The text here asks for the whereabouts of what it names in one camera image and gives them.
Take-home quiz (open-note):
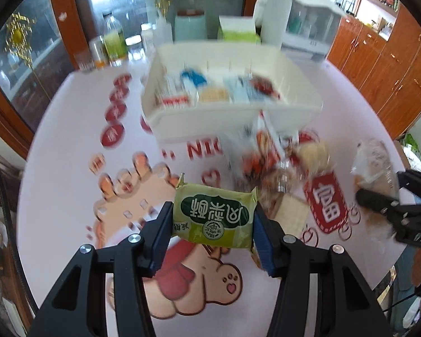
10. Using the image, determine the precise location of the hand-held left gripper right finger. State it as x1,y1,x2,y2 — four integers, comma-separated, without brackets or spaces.
253,206,390,337

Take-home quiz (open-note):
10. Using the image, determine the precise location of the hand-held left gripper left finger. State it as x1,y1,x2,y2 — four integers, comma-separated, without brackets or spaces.
27,201,176,337

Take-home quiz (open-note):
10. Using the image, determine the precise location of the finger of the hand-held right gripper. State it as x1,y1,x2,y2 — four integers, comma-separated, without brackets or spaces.
397,170,421,205
356,189,403,226

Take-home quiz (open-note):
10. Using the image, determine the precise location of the clear packet with text print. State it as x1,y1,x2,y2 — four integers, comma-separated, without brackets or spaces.
350,140,400,201

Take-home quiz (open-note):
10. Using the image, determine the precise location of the beige wafer packet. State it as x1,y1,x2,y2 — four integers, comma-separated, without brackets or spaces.
272,197,307,236

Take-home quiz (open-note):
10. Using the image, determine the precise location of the green snack packet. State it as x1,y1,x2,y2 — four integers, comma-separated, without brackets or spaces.
173,173,259,253

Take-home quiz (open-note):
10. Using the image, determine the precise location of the yellow cracker packet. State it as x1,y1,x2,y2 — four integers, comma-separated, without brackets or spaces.
295,140,332,172

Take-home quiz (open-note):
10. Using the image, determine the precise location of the clear red print packet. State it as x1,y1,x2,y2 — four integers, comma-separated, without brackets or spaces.
228,126,285,183

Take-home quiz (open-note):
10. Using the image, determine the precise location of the white red-edged packet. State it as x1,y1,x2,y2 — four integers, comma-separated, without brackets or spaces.
254,110,288,155

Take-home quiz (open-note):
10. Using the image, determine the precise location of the white plastic storage bin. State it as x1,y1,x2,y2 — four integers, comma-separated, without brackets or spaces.
140,40,324,143

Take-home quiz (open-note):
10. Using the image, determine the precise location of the red white cookie packet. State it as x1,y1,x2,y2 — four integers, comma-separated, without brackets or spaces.
156,93,190,110

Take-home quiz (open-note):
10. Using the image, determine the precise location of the clear rice cracker packet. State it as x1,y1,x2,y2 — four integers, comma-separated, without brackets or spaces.
198,86,230,104

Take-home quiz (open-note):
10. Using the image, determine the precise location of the orange white oat bar packet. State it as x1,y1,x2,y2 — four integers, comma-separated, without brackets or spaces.
156,74,178,99

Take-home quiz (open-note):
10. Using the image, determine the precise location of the dark red snack packet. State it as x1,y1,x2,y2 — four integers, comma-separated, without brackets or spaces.
249,77,279,99

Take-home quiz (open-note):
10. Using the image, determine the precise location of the large light blue packet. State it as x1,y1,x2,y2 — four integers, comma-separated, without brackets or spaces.
225,75,255,104

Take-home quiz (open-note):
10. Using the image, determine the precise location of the blue white snack packet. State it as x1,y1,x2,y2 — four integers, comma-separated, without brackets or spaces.
180,69,207,94

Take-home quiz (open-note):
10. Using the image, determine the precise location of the pink printed tablecloth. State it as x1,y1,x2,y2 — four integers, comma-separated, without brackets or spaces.
17,38,411,337

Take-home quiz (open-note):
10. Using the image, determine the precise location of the wooden cabinet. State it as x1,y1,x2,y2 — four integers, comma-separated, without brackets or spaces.
328,3,421,141

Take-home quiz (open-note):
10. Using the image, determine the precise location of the wooden display shelf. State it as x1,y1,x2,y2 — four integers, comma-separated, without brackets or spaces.
323,0,401,39

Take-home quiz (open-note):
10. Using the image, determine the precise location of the small glass jar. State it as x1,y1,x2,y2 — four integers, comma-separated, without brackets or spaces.
125,36,144,60

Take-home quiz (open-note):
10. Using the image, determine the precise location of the white countertop appliance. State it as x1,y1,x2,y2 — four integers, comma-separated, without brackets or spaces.
253,0,345,62

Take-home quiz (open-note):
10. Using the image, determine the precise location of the clear glass cup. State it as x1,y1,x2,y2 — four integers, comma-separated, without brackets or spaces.
74,51,93,74

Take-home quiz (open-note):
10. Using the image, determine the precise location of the metal can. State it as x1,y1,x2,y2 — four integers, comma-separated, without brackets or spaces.
89,37,109,68

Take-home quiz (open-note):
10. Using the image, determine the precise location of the white pill bottle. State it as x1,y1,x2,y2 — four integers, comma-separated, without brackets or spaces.
140,24,155,54

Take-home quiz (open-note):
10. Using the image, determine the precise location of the glass bottle with yellow liquid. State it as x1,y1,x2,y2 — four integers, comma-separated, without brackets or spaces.
102,13,129,67

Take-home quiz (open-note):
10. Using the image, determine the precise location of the white squeeze bottle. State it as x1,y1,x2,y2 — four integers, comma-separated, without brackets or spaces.
154,9,174,48

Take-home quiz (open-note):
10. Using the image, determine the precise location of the teal canister with brown lid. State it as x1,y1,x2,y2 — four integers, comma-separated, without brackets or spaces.
175,10,207,41

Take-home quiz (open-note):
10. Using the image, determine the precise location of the green tissue box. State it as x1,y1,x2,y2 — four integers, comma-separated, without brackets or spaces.
218,16,262,43

